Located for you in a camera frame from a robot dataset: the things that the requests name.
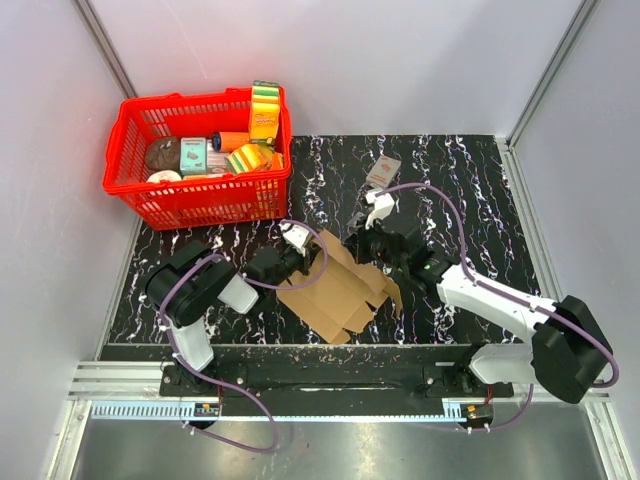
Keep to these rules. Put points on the orange snack packet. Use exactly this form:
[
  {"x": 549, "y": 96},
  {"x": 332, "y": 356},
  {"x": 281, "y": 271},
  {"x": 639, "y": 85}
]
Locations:
[{"x": 276, "y": 162}]

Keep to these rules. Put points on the grey card box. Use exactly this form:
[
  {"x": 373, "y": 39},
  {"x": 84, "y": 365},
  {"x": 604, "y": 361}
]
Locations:
[{"x": 383, "y": 172}]

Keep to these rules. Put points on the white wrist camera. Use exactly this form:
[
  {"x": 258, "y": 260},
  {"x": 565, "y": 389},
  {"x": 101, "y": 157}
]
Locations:
[
  {"x": 295, "y": 236},
  {"x": 381, "y": 205}
]

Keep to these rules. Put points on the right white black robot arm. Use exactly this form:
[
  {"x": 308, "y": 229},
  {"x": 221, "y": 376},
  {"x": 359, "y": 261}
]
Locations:
[{"x": 561, "y": 347}]

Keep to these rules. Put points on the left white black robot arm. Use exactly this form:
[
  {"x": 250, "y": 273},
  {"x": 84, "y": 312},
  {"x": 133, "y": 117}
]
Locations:
[{"x": 185, "y": 286}]

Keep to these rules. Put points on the pink white flat box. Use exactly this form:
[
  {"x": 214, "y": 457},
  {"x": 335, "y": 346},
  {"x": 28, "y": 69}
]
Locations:
[{"x": 215, "y": 161}]

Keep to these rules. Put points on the tall yellow green sponge pack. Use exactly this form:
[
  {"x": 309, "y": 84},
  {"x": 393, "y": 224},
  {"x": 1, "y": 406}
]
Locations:
[{"x": 264, "y": 112}]

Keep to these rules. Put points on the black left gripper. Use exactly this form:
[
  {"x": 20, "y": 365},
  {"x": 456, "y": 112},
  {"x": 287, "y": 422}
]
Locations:
[{"x": 312, "y": 250}]

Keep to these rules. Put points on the white round tape roll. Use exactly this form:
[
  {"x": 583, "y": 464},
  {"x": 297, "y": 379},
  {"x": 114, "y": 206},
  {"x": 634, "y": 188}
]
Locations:
[{"x": 164, "y": 176}]

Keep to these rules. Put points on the brown round bread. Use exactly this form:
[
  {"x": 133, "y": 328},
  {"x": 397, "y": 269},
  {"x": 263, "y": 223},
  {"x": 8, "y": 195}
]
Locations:
[{"x": 163, "y": 154}]

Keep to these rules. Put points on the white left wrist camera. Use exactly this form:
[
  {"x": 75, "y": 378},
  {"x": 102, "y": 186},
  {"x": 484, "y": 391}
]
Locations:
[{"x": 295, "y": 236}]

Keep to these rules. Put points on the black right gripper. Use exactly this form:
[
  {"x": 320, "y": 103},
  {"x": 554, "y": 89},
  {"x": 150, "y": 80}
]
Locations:
[{"x": 357, "y": 241}]

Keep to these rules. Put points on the lying yellow green sponge pack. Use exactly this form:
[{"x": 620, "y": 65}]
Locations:
[{"x": 250, "y": 158}]

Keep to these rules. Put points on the teal small box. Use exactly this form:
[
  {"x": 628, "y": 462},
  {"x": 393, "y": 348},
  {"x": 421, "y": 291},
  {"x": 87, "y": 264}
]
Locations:
[{"x": 193, "y": 156}]

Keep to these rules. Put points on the brown cardboard box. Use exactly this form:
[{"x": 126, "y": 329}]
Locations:
[{"x": 343, "y": 299}]

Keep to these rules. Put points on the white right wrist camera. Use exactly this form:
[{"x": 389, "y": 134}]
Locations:
[{"x": 381, "y": 205}]

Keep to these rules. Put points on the orange cylinder can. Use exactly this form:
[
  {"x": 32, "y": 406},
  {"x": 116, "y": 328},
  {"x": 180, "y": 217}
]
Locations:
[{"x": 226, "y": 141}]

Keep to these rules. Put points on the red plastic shopping basket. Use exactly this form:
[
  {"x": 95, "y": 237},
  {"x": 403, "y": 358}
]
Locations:
[{"x": 228, "y": 199}]

